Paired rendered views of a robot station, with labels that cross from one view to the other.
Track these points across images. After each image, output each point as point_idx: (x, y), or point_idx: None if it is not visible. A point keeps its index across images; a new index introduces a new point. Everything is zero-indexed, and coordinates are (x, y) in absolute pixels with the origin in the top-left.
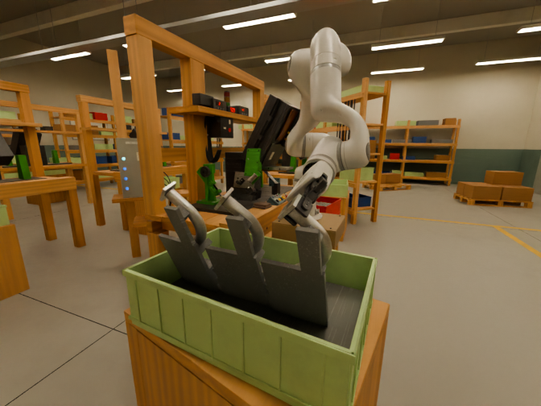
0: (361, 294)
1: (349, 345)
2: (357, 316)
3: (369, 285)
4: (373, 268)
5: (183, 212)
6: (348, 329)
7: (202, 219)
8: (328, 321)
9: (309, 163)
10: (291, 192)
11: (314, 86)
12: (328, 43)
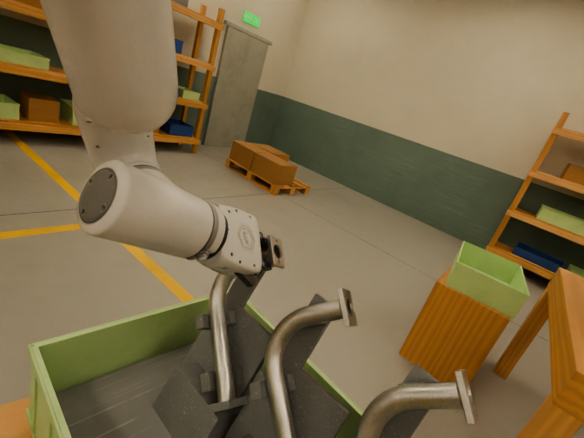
0: (60, 398)
1: (177, 350)
2: (124, 370)
3: (139, 315)
4: (82, 330)
5: (408, 382)
6: (159, 362)
7: (373, 401)
8: (167, 381)
9: (225, 220)
10: (255, 259)
11: (173, 29)
12: None
